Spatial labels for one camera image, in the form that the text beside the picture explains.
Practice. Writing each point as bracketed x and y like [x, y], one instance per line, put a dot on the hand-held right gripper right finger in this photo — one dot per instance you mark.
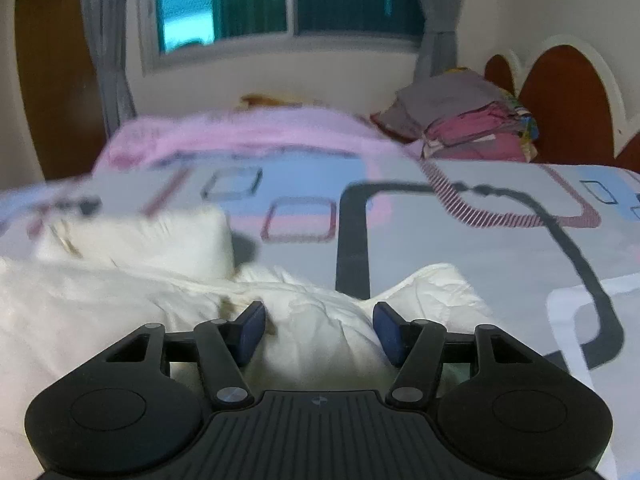
[387, 334]

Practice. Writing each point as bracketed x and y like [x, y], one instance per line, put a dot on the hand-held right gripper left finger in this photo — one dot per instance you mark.
[250, 334]

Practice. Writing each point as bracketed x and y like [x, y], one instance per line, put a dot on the white puffer jacket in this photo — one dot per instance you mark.
[125, 310]

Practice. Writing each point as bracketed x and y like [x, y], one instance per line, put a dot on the pile of folded clothes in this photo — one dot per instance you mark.
[450, 95]

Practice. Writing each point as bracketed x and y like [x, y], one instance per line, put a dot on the bed with patterned sheet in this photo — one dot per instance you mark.
[500, 260]

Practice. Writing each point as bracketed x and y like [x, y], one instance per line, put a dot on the pink blanket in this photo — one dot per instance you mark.
[250, 135]

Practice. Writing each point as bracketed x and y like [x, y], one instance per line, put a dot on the pink folded cloth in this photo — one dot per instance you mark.
[480, 135]

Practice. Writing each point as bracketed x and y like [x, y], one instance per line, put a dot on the yellow printed pillow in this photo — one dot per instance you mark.
[265, 101]

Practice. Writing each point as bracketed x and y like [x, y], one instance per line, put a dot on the colourful printed folded cloth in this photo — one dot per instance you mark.
[525, 120]

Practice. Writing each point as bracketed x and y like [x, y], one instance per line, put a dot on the brown and white headboard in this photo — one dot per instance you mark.
[565, 105]

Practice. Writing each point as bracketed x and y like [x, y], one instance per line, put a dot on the dark wooden door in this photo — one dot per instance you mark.
[55, 85]

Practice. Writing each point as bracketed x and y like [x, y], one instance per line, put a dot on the grey curtain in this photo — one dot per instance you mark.
[107, 45]
[440, 15]

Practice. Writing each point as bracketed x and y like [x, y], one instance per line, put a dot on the window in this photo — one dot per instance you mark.
[280, 0]

